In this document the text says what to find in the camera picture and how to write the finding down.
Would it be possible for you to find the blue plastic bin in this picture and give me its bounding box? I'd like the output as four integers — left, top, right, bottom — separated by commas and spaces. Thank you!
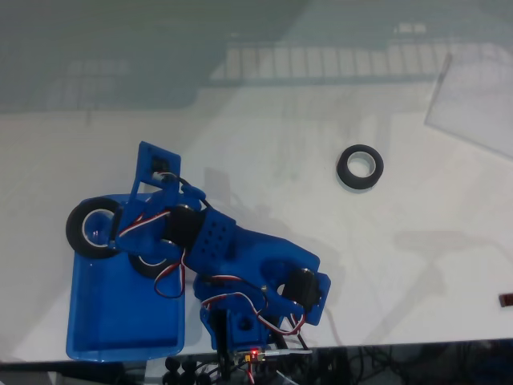
65, 192, 188, 362

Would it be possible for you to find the black table clamp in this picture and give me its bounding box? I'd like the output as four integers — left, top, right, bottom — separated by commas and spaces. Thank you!
163, 355, 212, 385

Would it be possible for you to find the motor controller board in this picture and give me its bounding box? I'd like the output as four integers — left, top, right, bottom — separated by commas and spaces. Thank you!
234, 347, 268, 364

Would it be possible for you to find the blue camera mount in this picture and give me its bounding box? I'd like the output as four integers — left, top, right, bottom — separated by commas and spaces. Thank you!
127, 140, 182, 197

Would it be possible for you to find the clear plastic sheet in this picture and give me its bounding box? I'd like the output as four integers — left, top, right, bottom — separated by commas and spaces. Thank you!
423, 51, 513, 160

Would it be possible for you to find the black tape roll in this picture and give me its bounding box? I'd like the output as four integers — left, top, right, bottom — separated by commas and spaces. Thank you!
127, 240, 184, 281
65, 196, 121, 262
335, 144, 385, 193

